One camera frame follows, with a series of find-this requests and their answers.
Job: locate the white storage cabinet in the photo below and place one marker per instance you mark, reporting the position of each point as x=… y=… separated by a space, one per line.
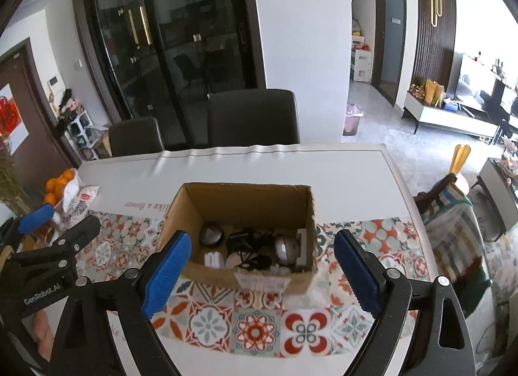
x=361 y=60

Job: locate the white square charger plug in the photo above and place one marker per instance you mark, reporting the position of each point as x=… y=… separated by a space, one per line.
x=214 y=260

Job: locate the glass vase with dried flowers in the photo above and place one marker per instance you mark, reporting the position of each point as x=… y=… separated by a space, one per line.
x=12 y=193

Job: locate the grey oval earbuds case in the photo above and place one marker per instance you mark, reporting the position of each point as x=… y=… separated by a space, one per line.
x=211 y=236

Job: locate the white rectangular device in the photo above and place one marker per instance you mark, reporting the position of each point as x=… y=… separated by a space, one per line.
x=301 y=260

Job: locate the pink round sensor night light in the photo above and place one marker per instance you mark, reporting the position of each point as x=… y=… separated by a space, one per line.
x=233 y=260

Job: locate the chair with striped blanket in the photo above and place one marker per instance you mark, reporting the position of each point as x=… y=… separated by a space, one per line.
x=455 y=237

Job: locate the small white figurine keychain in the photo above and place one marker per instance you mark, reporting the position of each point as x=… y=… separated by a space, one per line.
x=280 y=270

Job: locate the person's left hand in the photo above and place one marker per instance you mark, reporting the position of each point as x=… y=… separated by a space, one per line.
x=43 y=334

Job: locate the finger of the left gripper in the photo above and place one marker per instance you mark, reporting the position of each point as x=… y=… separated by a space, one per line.
x=69 y=238
x=31 y=222

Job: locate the white tv cabinet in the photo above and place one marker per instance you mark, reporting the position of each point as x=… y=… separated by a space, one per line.
x=459 y=121

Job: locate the black power adapter with cable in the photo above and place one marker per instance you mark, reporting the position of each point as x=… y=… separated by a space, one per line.
x=255 y=247

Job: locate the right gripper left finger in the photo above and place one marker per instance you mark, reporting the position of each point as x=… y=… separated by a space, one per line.
x=84 y=345

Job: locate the patterned tile table runner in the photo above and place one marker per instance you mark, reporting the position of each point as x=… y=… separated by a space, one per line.
x=326 y=320

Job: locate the pink trash bin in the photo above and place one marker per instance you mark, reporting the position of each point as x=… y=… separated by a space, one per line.
x=352 y=119

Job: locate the black dining chair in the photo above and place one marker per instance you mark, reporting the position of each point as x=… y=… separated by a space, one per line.
x=135 y=137
x=248 y=117

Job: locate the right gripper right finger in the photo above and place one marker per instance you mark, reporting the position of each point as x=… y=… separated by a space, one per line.
x=440 y=343

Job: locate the white printed snack bag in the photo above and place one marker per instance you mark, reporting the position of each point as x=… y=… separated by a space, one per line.
x=77 y=200

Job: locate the pile of oranges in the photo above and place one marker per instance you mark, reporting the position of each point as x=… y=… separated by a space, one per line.
x=55 y=187

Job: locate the cardboard box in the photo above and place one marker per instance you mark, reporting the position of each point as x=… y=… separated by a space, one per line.
x=281 y=209

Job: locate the shoe rack with items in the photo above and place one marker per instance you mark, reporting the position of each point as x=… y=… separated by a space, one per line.
x=90 y=141

